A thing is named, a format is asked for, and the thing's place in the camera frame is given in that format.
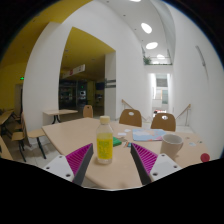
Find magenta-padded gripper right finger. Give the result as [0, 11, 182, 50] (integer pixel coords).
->
[130, 142, 183, 186]

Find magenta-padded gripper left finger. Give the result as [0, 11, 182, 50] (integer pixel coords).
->
[42, 143, 94, 186]

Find clear bottle with yellow label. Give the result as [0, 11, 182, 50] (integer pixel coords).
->
[95, 115, 114, 165]

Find colourful printed mouse pad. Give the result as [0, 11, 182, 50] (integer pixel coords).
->
[131, 128, 167, 142]

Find white ceramic mug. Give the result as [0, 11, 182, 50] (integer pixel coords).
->
[159, 133, 184, 162]

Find small green box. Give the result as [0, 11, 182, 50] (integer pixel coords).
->
[112, 136, 123, 147]

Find wooden chair with oval cutout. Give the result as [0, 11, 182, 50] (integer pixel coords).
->
[118, 108, 143, 128]
[150, 112, 177, 132]

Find wooden chair with metal legs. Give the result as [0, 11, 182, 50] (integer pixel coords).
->
[0, 134, 14, 161]
[19, 112, 48, 161]

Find wooden stair handrail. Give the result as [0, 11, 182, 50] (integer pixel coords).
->
[120, 98, 148, 122]
[175, 103, 192, 127]

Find flat round red coaster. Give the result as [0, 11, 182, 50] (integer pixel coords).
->
[200, 152, 211, 163]

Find dark sign on pillar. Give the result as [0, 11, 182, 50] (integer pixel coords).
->
[105, 78, 117, 89]

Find white hanging sign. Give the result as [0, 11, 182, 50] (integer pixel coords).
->
[62, 64, 86, 80]

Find green potted plant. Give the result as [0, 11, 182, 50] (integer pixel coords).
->
[143, 54, 153, 65]

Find round ceiling lights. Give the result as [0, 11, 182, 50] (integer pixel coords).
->
[128, 0, 167, 61]

